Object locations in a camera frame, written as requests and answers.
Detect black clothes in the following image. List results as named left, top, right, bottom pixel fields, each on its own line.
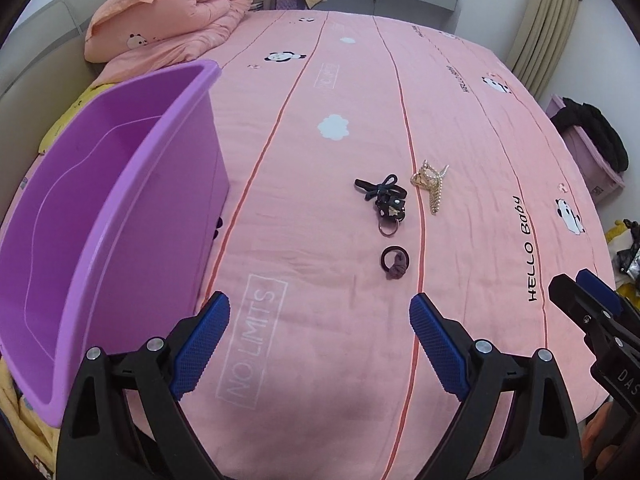
left=555, top=97, right=629, bottom=173

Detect purple plastic bin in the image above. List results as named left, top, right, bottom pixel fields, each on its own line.
left=0, top=59, right=232, bottom=415

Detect black plastic bag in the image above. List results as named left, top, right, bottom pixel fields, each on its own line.
left=617, top=220, right=640, bottom=276

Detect folded pink quilt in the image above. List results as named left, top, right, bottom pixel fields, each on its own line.
left=84, top=0, right=254, bottom=83

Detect black bow hair tie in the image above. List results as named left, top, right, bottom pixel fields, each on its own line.
left=354, top=174, right=407, bottom=237

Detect grey padded headboard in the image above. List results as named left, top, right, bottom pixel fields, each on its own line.
left=0, top=0, right=96, bottom=106

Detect beige curtain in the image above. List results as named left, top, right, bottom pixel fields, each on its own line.
left=507, top=0, right=586, bottom=101

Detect pearl hair claw clip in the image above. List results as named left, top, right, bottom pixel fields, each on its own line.
left=410, top=159, right=450, bottom=216

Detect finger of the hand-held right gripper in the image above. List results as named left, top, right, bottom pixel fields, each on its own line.
left=547, top=273, right=613, bottom=343
left=575, top=268, right=640, bottom=322

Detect pink printed bed sheet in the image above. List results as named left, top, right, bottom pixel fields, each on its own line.
left=0, top=7, right=618, bottom=480

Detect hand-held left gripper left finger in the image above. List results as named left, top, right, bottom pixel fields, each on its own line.
left=55, top=291, right=232, bottom=480

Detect purple storage box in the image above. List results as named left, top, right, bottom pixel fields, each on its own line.
left=550, top=94, right=626, bottom=206

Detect brown hair tie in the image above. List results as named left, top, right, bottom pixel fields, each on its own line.
left=380, top=246, right=408, bottom=281

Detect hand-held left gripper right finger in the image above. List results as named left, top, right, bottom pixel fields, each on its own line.
left=408, top=292, right=585, bottom=480

